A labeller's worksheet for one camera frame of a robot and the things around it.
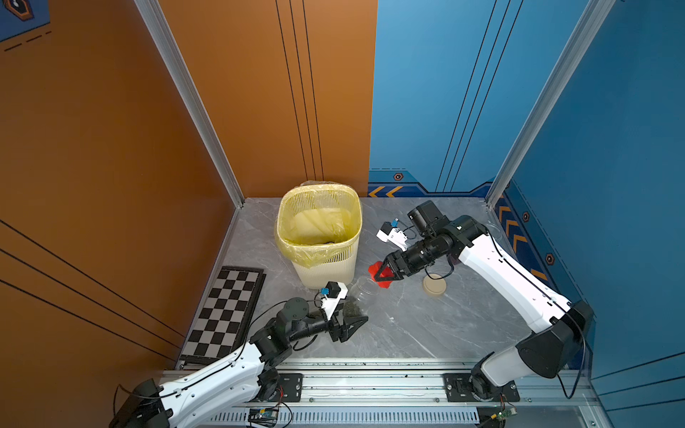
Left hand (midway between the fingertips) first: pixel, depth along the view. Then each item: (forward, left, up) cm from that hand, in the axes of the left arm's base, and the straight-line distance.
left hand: (360, 306), depth 72 cm
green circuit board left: (-23, +25, -19) cm, 39 cm away
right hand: (+6, -6, +8) cm, 11 cm away
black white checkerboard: (+1, +42, -14) cm, 45 cm away
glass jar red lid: (-1, 0, +8) cm, 8 cm away
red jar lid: (+4, -6, +11) cm, 13 cm away
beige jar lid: (+14, -26, -15) cm, 33 cm away
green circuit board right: (-22, -37, -16) cm, 47 cm away
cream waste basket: (+11, +6, +2) cm, 12 cm away
